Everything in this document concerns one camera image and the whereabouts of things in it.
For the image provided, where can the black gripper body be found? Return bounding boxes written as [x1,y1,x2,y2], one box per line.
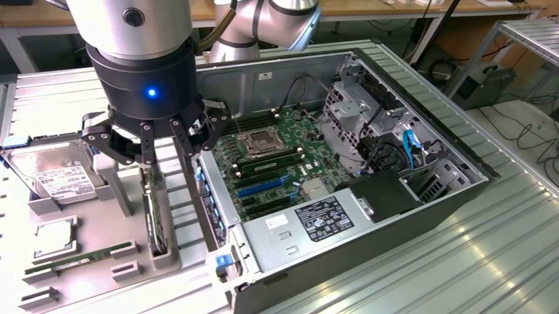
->
[85,39,206,139]

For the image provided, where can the graphics card with metal bracket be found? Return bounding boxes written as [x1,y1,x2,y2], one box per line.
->
[138,163,170,256]

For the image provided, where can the silver hard disk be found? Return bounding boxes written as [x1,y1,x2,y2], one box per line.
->
[8,139,100,205]

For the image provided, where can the green RAM stick in slot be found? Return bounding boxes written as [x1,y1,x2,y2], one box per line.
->
[238,156,302,174]

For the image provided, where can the hard disk drive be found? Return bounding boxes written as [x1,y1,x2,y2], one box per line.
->
[0,130,100,200]

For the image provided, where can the blue expansion slot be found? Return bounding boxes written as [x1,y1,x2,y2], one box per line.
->
[234,178,282,198]

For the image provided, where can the green motherboard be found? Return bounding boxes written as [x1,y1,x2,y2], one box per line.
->
[213,107,350,223]

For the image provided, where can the grey plastic parts rack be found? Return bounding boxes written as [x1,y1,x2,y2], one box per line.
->
[16,152,184,311]

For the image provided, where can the perforated metal disk bay cage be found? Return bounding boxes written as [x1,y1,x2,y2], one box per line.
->
[322,81,410,164]

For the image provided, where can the silver chipset heatsink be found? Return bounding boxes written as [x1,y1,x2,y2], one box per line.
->
[298,179,334,201]

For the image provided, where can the silver CPU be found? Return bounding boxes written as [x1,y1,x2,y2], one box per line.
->
[33,224,74,254]

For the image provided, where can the grey power supply unit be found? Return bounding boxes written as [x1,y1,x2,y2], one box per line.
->
[241,188,380,274]

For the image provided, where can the open black PC case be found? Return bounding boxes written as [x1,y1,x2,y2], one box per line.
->
[176,47,501,314]

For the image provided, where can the black slanted stand pole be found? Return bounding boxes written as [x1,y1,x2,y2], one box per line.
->
[413,0,461,66]

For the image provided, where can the grey and black equipment box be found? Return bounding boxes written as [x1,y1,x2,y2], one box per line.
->
[453,61,519,111]

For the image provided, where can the CPU socket with metal frame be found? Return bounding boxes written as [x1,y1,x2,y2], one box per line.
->
[234,129,284,158]

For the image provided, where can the grey looping wire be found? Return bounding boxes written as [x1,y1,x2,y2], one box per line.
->
[278,74,332,112]

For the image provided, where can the black wire bundle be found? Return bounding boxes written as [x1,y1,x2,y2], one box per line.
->
[357,133,416,174]

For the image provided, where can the blue SATA wire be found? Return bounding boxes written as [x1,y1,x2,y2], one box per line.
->
[402,129,422,171]

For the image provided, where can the aluminium slat frame table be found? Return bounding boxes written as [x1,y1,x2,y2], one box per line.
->
[444,20,559,109]

